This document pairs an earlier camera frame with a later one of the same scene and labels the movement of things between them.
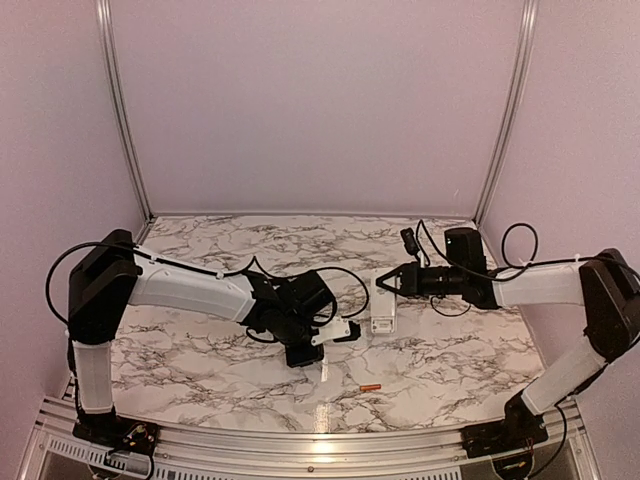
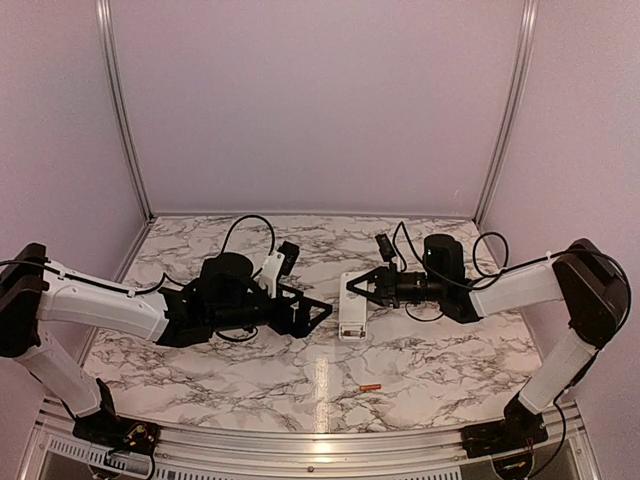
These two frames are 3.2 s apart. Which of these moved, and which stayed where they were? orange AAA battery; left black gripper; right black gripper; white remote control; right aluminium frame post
Moved: right black gripper; left black gripper; white remote control
Stayed: right aluminium frame post; orange AAA battery
